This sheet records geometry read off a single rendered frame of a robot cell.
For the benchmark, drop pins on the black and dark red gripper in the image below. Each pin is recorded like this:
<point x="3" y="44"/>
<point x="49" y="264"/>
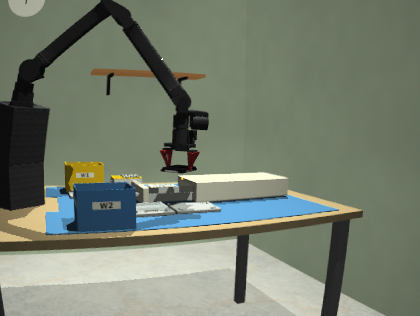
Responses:
<point x="179" y="143"/>

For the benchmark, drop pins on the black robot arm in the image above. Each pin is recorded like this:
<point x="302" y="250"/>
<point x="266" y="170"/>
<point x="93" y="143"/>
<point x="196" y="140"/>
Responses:
<point x="30" y="69"/>

